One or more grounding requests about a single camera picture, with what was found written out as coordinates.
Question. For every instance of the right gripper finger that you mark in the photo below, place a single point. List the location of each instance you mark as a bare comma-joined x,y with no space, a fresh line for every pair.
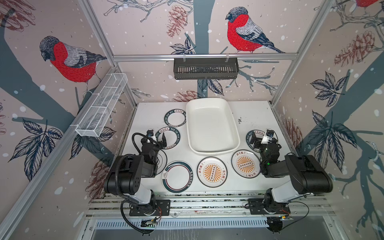
270,133
253,139

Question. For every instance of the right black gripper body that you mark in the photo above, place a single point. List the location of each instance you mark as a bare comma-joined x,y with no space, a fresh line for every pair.
263,149

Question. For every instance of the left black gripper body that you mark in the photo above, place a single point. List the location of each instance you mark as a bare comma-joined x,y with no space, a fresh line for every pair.
158,146

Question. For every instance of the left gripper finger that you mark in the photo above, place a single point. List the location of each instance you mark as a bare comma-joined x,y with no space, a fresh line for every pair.
164,140
150,134

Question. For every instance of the green ring plate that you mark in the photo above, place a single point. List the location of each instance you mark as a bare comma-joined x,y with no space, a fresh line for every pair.
175,118
259,134

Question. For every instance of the orange sunburst plate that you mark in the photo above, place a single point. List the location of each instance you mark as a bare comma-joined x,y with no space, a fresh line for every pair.
212,172
246,164

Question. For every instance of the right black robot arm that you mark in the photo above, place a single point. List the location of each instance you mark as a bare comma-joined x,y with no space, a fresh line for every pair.
306,174

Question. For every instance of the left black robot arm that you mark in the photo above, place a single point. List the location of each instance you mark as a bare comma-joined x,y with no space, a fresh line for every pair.
124,177

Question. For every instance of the white plastic bin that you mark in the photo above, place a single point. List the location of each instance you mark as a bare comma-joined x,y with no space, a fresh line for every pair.
211,127

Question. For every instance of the white plate black cloud emblem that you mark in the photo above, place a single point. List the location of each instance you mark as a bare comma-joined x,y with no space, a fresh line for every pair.
161,162

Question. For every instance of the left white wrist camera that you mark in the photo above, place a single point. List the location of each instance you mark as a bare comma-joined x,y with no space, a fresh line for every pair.
153,137

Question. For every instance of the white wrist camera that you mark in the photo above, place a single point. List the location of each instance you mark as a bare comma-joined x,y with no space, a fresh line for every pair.
265,139
153,137

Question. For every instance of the green ring plate mid left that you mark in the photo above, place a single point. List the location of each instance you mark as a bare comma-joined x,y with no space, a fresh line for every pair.
173,137

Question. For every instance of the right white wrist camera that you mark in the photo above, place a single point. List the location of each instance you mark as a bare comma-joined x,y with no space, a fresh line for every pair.
265,139

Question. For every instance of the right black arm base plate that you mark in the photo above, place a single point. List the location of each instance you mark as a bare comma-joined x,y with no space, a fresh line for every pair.
261,207

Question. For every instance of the white mesh wall basket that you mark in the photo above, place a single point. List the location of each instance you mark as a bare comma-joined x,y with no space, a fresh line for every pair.
99,112

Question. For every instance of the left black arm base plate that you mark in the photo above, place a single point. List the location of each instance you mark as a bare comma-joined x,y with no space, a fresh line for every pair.
159,208

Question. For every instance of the aluminium mounting rail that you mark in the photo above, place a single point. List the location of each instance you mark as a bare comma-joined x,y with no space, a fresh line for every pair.
193,206

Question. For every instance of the black wire shelf basket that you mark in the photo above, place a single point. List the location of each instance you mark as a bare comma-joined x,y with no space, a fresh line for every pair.
206,69

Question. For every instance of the horizontal aluminium frame bar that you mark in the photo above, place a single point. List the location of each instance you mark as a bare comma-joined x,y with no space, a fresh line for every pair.
159,58

